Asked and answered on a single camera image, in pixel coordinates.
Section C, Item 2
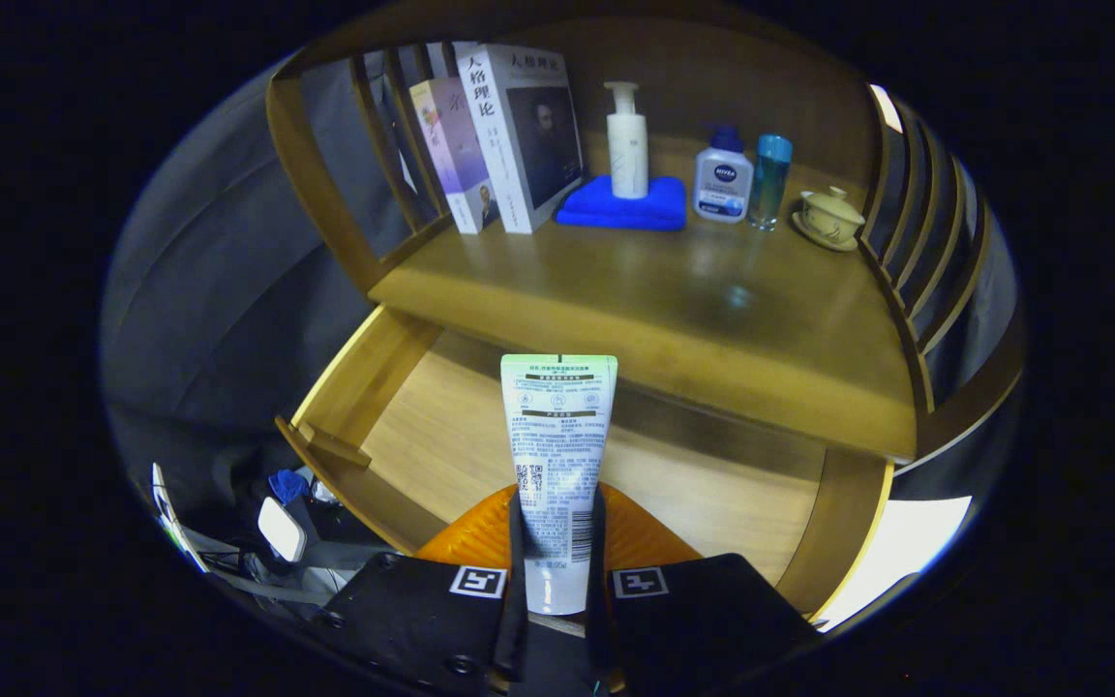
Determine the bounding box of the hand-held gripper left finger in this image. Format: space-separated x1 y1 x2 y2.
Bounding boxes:
311 484 531 693

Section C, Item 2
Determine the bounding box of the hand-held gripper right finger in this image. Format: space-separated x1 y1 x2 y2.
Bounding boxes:
585 484 815 693

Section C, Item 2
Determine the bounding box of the white squeeze tube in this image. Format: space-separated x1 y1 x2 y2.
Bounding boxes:
500 353 619 617

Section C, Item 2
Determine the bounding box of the brown wooden drawer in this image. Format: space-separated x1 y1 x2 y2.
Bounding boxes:
275 305 895 621

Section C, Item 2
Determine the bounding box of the brown wooden countertop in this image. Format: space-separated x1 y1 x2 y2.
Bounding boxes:
367 131 919 461

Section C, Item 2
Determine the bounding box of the brown wooden cabinet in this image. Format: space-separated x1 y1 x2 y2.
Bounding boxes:
265 10 1028 466

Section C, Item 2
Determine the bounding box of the white rounded device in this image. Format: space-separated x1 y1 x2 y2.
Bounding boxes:
257 497 309 564

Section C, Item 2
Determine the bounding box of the blue crumpled cloth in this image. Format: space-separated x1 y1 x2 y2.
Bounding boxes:
267 469 312 504

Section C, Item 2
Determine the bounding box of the white flat board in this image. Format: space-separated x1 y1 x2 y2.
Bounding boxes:
814 496 975 630

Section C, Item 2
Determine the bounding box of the blue folded cloth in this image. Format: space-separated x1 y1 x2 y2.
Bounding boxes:
556 174 688 232

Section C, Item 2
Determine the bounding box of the beige saucer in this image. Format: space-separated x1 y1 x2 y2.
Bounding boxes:
791 211 860 254

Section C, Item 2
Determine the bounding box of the white bottle with blue cap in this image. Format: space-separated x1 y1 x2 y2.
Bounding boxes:
692 126 755 225

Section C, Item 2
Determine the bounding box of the purple book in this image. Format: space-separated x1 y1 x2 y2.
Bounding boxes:
409 76 502 235

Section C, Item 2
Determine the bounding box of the white pump bottle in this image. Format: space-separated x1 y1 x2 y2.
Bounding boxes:
603 81 649 200

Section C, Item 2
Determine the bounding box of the teal slim bottle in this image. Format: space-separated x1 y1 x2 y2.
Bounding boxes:
747 134 795 232

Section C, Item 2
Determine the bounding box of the white thick book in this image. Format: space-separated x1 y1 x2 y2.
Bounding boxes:
456 44 586 235

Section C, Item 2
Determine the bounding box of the beige lidded teacup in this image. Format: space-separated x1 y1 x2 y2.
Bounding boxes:
799 186 866 245

